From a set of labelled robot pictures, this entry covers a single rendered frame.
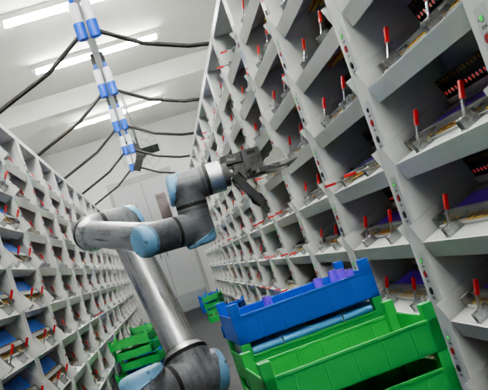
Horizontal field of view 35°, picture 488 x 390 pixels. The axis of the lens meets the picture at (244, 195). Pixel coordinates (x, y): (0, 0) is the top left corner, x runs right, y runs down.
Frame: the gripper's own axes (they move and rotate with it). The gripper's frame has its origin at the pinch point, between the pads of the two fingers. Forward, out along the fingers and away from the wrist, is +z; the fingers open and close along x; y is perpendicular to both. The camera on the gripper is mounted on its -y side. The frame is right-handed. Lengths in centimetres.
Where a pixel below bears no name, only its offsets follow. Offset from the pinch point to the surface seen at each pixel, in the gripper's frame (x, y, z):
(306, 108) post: 30.4, 19.0, 16.1
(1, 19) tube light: 359, 200, -111
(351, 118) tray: -14.7, 5.9, 16.7
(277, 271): 241, -38, 19
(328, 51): -14.8, 25.5, 16.1
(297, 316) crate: -68, -36, -21
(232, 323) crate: -69, -33, -34
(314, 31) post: 30, 44, 27
